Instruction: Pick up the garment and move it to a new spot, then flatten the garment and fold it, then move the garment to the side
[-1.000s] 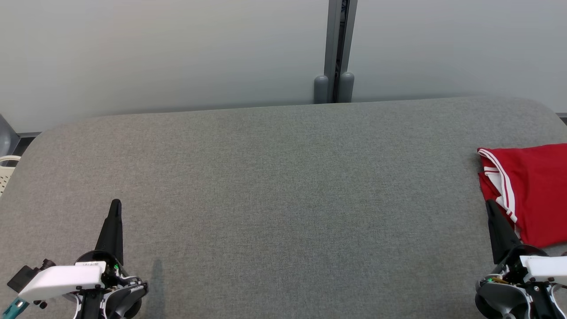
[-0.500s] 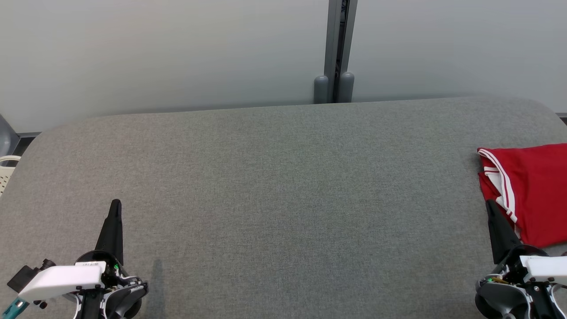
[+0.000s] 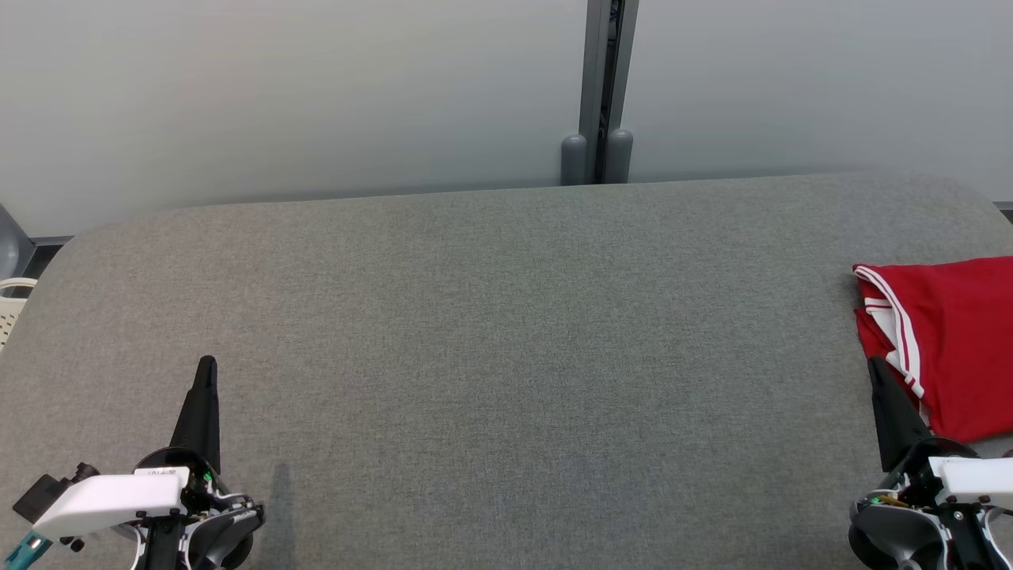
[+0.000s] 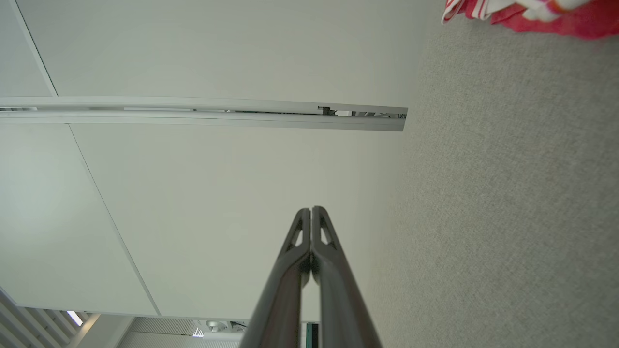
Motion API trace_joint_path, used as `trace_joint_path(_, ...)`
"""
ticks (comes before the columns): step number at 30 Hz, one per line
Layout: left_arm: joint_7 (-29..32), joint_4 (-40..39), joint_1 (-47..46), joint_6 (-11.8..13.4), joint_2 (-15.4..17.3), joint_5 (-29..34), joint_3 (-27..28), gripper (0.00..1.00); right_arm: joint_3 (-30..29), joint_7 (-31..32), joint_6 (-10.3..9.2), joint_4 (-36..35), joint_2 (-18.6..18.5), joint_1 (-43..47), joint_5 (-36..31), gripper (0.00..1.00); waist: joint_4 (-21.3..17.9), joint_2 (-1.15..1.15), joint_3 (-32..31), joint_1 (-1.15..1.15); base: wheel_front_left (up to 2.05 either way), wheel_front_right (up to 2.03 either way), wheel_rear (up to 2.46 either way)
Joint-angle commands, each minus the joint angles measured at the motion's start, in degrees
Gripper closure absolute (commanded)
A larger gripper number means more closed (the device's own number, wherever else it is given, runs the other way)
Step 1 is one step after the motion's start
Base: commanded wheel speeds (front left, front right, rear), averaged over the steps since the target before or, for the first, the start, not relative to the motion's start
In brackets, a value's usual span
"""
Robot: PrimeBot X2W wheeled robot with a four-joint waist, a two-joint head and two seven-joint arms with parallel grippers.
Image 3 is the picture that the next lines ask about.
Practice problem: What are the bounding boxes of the teal cable connector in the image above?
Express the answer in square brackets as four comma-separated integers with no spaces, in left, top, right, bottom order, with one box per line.
[0,532,52,570]

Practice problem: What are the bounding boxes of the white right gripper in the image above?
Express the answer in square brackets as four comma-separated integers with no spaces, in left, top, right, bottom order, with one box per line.
[868,356,1013,570]

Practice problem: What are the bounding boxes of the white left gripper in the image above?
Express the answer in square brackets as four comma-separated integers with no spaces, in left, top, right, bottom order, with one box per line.
[32,355,262,570]

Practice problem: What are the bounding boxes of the white laundry basket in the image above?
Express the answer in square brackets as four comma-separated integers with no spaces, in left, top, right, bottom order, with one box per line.
[0,277,39,349]

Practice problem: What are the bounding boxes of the red jersey with white trim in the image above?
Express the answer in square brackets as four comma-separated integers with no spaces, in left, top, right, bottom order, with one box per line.
[852,256,1013,443]

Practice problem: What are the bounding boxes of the grey partition post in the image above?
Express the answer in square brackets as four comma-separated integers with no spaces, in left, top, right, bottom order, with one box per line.
[560,0,640,185]

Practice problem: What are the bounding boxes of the grey metal frame piece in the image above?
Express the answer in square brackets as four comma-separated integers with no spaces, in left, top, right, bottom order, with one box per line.
[0,204,36,278]

